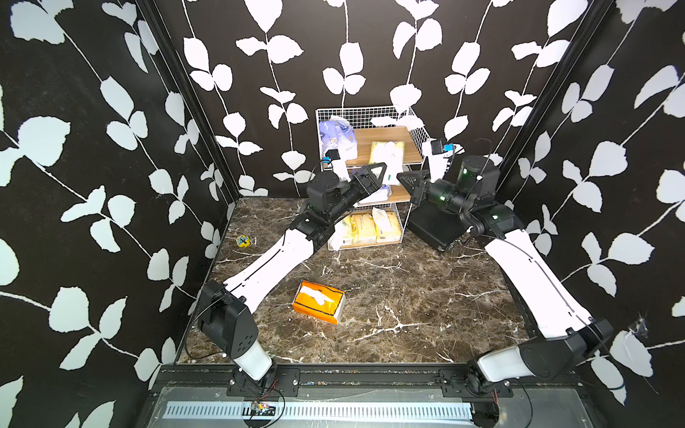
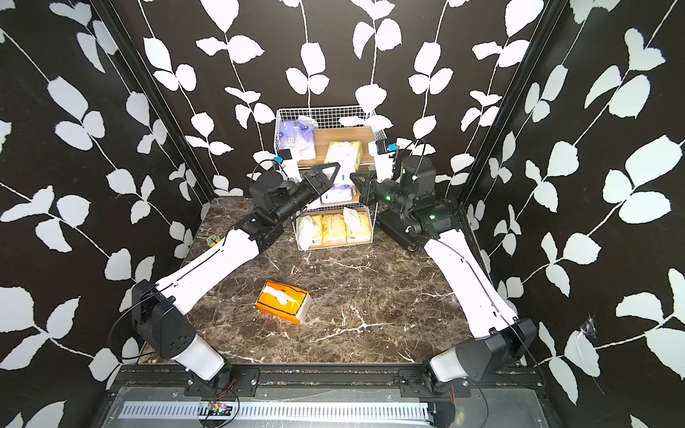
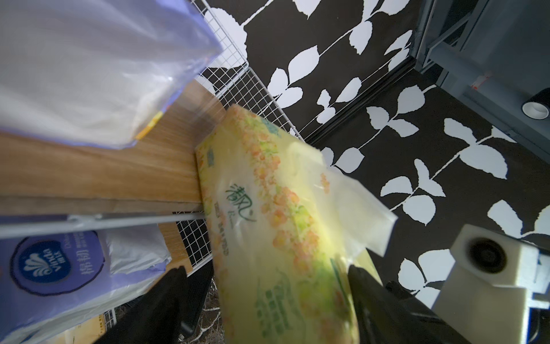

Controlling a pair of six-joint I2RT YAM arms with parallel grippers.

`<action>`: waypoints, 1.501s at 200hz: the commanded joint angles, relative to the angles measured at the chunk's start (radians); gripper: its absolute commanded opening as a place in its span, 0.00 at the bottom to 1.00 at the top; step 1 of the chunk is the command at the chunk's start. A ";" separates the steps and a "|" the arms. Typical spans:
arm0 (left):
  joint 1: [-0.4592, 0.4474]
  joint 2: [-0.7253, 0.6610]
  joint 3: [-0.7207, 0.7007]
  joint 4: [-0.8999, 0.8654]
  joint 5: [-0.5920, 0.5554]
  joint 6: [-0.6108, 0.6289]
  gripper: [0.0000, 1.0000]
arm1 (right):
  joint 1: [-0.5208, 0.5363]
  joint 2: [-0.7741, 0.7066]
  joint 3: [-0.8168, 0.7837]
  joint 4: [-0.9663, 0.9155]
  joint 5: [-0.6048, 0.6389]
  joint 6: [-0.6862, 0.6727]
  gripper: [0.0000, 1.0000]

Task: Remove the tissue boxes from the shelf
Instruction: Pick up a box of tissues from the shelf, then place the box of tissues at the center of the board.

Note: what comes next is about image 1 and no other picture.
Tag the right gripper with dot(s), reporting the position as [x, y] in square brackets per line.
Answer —
[422, 195]

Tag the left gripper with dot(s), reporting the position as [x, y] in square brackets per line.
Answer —
[368, 185]

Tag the pale yellow tissue pack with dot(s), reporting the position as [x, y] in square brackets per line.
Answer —
[392, 154]

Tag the purple tissue pack top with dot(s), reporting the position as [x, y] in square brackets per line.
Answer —
[338, 134]

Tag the orange tissue box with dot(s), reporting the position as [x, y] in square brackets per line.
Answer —
[320, 301]

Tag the purple white tissue pack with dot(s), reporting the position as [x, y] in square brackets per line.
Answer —
[380, 196]

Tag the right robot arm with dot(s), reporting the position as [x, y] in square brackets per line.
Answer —
[567, 333]

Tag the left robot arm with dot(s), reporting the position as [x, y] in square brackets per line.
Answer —
[224, 312]

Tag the left yellow tissue pack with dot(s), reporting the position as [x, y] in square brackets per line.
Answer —
[343, 234]

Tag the black ribbed box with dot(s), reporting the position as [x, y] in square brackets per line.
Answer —
[436, 228]

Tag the yellow blue tape roll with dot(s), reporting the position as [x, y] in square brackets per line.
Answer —
[243, 241]

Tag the small circuit board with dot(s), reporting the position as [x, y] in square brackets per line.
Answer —
[262, 409]

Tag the white wire shelf rack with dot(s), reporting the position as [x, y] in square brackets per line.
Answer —
[363, 149]

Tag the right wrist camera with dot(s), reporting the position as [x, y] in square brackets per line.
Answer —
[440, 155]

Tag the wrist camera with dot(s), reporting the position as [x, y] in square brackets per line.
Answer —
[440, 155]
[337, 164]

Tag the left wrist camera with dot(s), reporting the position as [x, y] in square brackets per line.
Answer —
[337, 164]

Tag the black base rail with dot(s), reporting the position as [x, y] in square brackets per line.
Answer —
[450, 380]

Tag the white slotted cable duct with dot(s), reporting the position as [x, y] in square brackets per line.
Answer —
[422, 412]

